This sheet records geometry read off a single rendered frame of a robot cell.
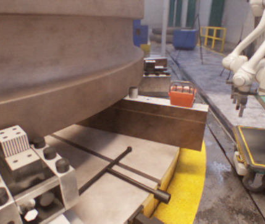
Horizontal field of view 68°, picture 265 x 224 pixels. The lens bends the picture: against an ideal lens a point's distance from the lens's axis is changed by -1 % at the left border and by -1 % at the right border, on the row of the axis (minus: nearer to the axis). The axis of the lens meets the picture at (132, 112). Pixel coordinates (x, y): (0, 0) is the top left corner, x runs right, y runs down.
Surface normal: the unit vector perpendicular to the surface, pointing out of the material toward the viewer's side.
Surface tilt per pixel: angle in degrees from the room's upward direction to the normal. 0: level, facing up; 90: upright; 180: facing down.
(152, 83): 90
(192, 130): 90
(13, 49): 90
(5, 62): 90
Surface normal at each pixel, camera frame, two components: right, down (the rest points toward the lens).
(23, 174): 0.70, 0.29
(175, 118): -0.39, 0.37
